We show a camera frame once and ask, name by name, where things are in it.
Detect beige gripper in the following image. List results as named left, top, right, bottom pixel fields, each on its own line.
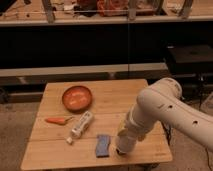
left=117, top=120, right=146, bottom=141

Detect white ceramic cup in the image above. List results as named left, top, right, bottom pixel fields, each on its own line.
left=115, top=136, right=136, bottom=154

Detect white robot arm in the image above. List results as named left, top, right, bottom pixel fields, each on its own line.
left=115, top=78, right=213, bottom=154

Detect blue sponge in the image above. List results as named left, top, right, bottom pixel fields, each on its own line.
left=95, top=135, right=111, bottom=158

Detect white tube bottle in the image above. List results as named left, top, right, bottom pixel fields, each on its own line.
left=66, top=111, right=94, bottom=144

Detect wooden table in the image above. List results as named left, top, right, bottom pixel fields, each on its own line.
left=21, top=79, right=172, bottom=171

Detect orange round bowl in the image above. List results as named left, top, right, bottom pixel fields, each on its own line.
left=62, top=85, right=93, bottom=112

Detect orange toy carrot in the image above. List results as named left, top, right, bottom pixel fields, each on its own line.
left=45, top=117, right=73, bottom=125

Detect black box on right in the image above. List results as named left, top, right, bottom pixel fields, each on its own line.
left=166, top=45, right=213, bottom=72

